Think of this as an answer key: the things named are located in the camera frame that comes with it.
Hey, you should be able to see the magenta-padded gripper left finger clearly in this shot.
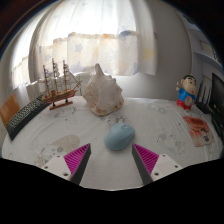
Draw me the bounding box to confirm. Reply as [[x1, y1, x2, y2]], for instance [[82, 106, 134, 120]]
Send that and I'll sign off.
[[41, 143, 92, 185]]

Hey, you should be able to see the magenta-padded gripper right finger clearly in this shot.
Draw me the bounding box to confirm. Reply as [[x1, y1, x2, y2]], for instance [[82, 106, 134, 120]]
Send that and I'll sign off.
[[131, 143, 184, 185]]

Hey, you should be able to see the light blue computer mouse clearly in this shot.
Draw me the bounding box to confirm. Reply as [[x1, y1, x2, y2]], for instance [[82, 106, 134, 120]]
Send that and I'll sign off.
[[104, 121, 136, 151]]

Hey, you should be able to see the red printed mouse pad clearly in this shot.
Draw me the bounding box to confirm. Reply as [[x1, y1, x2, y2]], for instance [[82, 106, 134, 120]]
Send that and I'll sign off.
[[182, 114, 215, 148]]

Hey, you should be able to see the white cartoon-print tablecloth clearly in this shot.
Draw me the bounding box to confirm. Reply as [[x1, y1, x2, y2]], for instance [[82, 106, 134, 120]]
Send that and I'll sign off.
[[1, 95, 224, 191]]

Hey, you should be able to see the wooden model sailing ship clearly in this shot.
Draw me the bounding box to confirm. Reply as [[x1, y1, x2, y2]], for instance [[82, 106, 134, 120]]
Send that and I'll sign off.
[[41, 58, 83, 111]]

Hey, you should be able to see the black computer keyboard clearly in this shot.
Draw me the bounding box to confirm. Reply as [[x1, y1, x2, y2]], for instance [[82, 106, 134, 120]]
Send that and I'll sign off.
[[5, 94, 51, 141]]

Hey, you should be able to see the large white conch shell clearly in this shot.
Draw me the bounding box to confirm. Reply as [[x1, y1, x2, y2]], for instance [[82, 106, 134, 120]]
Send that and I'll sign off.
[[82, 63, 125, 117]]

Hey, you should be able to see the black router with antennas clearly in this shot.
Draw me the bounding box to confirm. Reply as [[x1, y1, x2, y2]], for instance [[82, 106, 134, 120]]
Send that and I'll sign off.
[[195, 84, 214, 114]]

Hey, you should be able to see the cartoon boy figurine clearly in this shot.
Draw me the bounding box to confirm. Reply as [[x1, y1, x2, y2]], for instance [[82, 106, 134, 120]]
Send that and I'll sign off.
[[175, 74, 198, 111]]

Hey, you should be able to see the brown wooden chair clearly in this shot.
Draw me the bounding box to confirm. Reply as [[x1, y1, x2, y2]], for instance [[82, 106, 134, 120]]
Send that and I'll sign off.
[[0, 93, 21, 129]]

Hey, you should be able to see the black computer monitor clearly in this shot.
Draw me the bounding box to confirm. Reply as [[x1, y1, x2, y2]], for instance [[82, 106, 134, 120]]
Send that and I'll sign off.
[[209, 72, 224, 134]]

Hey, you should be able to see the white star-print curtain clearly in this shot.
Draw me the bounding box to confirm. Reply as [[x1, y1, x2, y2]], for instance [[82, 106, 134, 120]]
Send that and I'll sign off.
[[11, 0, 158, 89]]

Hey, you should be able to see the white wall shelf unit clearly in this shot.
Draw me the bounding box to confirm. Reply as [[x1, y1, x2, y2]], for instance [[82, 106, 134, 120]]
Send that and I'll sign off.
[[186, 23, 224, 73]]

